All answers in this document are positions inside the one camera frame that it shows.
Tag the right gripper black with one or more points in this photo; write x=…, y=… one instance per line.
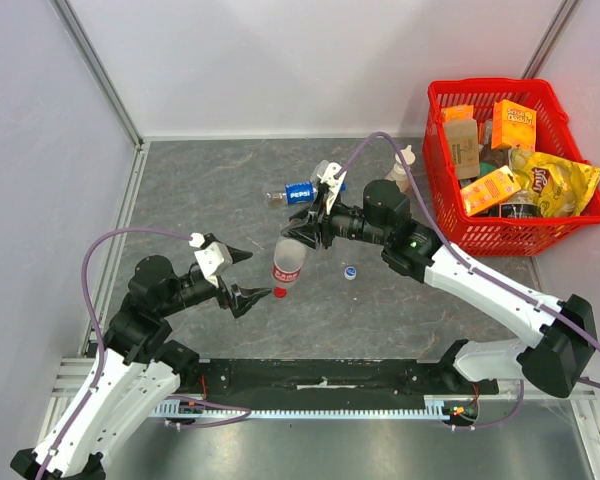
x=320, y=223

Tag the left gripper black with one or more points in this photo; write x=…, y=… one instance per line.
x=242, y=299

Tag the red label water bottle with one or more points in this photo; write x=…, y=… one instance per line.
x=288, y=260

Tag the blue white Pocari cap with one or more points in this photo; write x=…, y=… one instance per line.
x=350, y=273

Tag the red bottle cap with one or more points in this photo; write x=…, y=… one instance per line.
x=279, y=292

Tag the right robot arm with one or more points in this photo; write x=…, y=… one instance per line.
x=552, y=343

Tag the Pepsi bottle blue label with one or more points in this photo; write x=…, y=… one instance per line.
x=292, y=194

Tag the beige nozzle bottle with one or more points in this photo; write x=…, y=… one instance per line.
x=398, y=174

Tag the red plastic basket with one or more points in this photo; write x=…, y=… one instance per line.
x=481, y=235

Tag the small orange box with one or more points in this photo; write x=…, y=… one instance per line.
x=457, y=113

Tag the brown cardboard box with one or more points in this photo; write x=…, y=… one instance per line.
x=462, y=139

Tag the orange snack box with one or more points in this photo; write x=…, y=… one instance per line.
x=489, y=190

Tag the dark jar in basket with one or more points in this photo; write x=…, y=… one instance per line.
x=518, y=206

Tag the orange Sugar Daddy box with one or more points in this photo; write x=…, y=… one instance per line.
x=513, y=126

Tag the yellow Lays chip bag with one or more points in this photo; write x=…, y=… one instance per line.
x=559, y=187

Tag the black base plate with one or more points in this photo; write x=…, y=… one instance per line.
x=328, y=382

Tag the slotted cable duct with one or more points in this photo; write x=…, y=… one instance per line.
x=430, y=409

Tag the aluminium frame rail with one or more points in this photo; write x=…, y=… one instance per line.
x=87, y=51

